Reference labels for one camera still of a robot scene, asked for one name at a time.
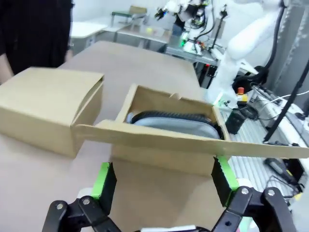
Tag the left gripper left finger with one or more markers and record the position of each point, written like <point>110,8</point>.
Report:
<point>106,188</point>

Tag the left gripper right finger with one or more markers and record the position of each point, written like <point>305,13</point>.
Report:
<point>224,186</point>

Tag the larger cardboard box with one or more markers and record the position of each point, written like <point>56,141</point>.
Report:
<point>164,157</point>

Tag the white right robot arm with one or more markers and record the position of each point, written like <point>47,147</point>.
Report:
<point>243,41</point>

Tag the small black box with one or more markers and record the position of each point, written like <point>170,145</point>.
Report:
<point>235,119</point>

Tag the cardboard box with black stapler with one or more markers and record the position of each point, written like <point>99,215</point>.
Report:
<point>43,104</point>

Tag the person's left hand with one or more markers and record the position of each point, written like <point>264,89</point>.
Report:
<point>69,54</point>

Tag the black handheld device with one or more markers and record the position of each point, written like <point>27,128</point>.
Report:
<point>278,168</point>

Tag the red emergency stop button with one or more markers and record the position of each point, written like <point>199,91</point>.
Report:
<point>240,93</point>

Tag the thick black pole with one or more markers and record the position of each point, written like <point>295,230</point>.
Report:
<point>287,96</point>

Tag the metal table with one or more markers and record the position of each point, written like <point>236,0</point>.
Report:
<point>193,54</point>

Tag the small white table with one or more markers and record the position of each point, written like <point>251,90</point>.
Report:
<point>84,30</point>

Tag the yellow-green ball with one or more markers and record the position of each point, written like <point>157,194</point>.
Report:
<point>149,30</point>

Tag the person's torso in black cardigan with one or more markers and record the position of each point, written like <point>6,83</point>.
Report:
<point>33,31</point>

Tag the background white robot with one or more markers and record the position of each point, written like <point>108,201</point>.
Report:
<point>190,14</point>

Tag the aluminium profile base frame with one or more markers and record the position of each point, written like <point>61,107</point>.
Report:
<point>256,135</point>

